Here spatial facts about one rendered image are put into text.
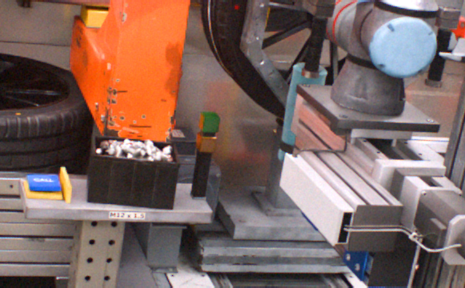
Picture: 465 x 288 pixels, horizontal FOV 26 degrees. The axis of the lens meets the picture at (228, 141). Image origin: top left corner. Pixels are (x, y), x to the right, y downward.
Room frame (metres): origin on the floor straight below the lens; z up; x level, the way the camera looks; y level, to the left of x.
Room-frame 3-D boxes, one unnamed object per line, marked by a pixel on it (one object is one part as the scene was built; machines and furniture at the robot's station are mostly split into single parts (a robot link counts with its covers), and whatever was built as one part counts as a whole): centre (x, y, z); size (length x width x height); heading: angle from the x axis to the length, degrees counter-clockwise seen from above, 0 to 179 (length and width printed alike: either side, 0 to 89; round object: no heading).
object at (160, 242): (2.70, 0.15, 0.26); 0.42 x 0.18 x 0.35; 19
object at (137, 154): (2.15, 0.21, 0.51); 0.20 x 0.14 x 0.13; 101
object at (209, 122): (2.20, 0.05, 0.64); 0.04 x 0.04 x 0.04; 19
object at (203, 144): (2.20, 0.05, 0.59); 0.04 x 0.04 x 0.04; 19
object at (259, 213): (2.80, -0.20, 0.32); 0.40 x 0.30 x 0.28; 109
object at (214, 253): (2.79, -0.15, 0.13); 0.50 x 0.36 x 0.10; 109
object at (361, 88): (1.95, -0.26, 0.87); 0.15 x 0.15 x 0.10
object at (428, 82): (2.48, -0.49, 0.83); 0.04 x 0.04 x 0.16
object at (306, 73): (2.36, -0.17, 0.83); 0.04 x 0.04 x 0.16
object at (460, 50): (2.46, -0.53, 0.85); 0.09 x 0.03 x 0.06; 118
